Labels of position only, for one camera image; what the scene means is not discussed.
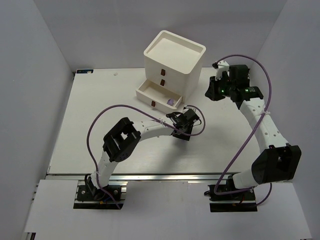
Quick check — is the lilac square lego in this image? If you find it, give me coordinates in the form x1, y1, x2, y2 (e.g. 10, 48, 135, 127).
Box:
167, 99, 174, 106

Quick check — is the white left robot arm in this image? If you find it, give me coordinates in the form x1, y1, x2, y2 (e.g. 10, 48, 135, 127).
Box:
85, 108, 201, 196

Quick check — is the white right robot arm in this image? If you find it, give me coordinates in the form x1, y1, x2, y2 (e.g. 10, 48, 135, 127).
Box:
205, 60, 302, 195

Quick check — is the white drawer cabinet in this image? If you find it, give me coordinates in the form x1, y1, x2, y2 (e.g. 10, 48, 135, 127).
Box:
143, 30, 206, 102

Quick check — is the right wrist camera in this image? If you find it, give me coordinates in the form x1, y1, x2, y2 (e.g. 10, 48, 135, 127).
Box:
212, 60, 230, 81

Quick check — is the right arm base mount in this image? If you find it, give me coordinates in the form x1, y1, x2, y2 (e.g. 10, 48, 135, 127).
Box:
204, 184, 258, 213

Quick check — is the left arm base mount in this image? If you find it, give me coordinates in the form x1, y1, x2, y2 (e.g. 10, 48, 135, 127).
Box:
73, 184, 125, 210

